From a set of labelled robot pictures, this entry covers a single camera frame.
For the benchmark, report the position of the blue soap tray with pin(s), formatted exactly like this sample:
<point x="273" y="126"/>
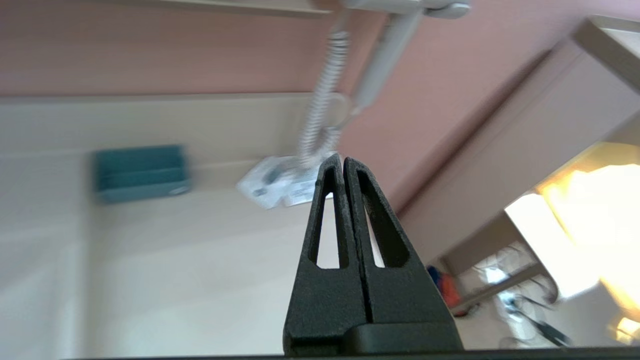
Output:
<point x="142" y="175"/>

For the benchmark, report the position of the grey white hair dryer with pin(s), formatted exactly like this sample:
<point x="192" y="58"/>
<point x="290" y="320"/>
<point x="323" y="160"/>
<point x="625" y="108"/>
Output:
<point x="387" y="55"/>

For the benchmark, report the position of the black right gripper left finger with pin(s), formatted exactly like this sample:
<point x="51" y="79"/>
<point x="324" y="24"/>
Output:
<point x="327" y="305"/>

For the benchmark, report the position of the red orange background object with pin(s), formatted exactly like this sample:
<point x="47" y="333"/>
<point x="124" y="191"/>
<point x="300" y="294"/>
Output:
<point x="447" y="292"/>

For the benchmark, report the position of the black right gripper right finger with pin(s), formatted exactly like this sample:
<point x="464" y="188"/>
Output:
<point x="400" y="295"/>

